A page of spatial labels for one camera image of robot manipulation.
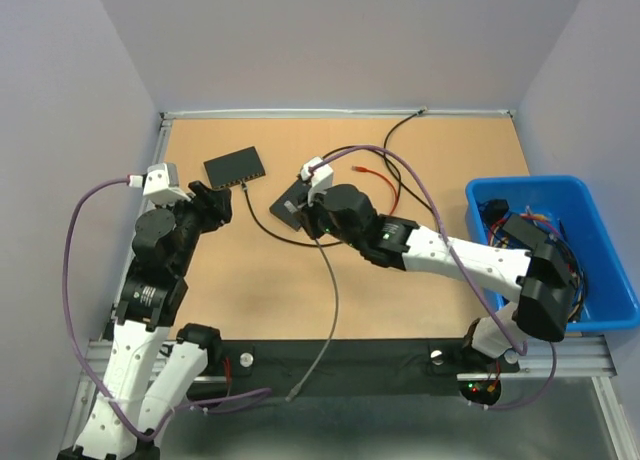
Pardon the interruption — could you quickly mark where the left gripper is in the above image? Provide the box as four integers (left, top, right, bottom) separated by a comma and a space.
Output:
157, 178, 235, 271

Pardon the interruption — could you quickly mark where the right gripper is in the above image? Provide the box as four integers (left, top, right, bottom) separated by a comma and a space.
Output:
290, 184, 363, 252

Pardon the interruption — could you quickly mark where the black network switch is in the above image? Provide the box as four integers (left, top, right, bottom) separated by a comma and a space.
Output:
204, 146, 266, 190
269, 180, 310, 231

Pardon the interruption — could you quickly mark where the red ethernet cable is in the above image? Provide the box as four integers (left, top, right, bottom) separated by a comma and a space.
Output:
350, 164, 401, 216

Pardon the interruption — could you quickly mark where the black ethernet cable short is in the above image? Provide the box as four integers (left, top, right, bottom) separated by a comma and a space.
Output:
319, 147, 416, 196

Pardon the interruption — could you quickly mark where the black ethernet cable long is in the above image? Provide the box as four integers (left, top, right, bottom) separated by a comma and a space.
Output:
239, 107, 441, 249

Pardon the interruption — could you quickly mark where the grey ethernet cable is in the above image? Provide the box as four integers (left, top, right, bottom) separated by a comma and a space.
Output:
284, 237, 342, 404

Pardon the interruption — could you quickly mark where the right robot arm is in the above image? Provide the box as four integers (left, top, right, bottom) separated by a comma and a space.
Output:
284, 184, 577, 370

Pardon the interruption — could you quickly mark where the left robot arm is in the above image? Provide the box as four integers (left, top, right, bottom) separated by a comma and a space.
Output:
58, 173, 232, 459

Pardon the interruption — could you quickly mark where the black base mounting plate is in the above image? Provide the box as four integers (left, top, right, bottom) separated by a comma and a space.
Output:
187, 339, 519, 400

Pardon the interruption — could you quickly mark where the black power adapter in bin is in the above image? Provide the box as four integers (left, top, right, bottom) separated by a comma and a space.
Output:
502, 215, 549, 250

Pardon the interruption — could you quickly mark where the blue plastic bin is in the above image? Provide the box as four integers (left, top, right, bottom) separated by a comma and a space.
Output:
465, 174, 640, 334

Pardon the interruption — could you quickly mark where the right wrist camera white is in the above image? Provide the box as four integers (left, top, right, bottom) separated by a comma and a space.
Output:
299, 157, 334, 206

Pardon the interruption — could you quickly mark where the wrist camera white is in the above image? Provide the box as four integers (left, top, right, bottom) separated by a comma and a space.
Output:
299, 157, 334, 206
127, 163, 190, 207

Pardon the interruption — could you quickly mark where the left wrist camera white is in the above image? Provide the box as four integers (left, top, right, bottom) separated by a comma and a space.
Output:
127, 163, 190, 207

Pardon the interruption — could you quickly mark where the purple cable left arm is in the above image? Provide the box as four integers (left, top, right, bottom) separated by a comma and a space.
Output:
62, 177, 274, 442

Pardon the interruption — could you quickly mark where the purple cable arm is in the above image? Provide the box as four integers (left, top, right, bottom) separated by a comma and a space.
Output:
62, 177, 274, 442
307, 144, 557, 412

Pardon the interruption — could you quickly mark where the tangle of cables in bin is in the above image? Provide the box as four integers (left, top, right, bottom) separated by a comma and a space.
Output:
474, 199, 591, 321

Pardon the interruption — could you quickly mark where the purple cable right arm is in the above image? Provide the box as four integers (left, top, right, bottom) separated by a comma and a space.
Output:
307, 144, 557, 412

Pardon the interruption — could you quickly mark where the aluminium front rail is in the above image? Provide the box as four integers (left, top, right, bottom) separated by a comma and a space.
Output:
85, 335, 617, 380

